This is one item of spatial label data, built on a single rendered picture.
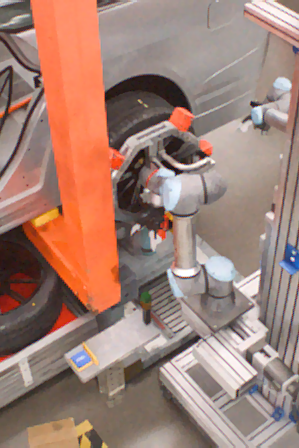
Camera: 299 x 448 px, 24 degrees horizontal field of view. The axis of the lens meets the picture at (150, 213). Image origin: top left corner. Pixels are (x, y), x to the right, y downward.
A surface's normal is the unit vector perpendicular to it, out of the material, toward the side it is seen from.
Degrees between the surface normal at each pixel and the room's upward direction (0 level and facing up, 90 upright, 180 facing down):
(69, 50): 90
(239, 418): 0
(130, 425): 0
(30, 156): 90
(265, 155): 0
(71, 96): 90
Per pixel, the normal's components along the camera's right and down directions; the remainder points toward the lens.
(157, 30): 0.59, 0.56
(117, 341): -0.03, -0.71
